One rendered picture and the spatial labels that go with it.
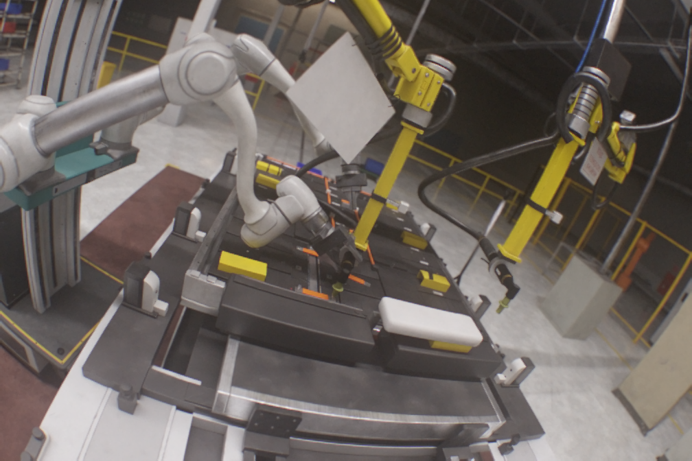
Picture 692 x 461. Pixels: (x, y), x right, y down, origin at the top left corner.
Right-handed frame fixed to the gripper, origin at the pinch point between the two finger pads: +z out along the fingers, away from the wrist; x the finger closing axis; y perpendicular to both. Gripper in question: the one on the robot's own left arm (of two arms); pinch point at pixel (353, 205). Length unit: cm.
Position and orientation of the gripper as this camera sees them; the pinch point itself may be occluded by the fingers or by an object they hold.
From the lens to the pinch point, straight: 143.1
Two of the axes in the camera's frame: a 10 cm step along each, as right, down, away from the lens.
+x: 9.8, -0.7, -1.7
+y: -1.8, -0.7, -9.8
